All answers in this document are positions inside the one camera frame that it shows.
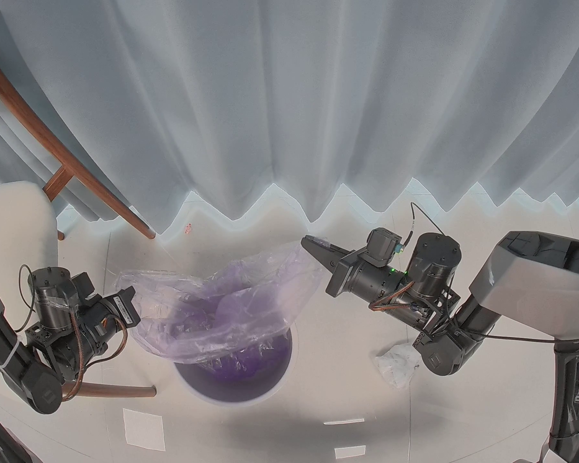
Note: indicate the white wooden chair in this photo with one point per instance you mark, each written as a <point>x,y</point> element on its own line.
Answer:
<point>19,229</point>

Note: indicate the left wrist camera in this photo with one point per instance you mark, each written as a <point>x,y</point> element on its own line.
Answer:
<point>83,285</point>

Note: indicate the pale blue curtain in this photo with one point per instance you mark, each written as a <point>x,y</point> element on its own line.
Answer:
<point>289,89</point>

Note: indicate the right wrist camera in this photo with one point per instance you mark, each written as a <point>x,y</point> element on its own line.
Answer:
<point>381,246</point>

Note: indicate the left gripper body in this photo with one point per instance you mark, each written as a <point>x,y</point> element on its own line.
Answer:
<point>125,306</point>

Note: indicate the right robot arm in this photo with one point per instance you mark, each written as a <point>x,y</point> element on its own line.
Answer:
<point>526,282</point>

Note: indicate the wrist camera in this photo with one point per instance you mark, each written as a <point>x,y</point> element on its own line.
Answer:
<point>83,285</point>
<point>381,246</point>

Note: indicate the purple plastic bag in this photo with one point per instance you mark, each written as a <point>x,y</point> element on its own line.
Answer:
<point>222,297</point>

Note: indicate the white plastic wrapper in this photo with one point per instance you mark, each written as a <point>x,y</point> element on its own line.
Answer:
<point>395,367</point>

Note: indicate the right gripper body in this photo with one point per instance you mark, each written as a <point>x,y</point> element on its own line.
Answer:
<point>366,282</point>

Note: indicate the white trash bin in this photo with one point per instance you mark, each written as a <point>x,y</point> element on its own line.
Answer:
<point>282,374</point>

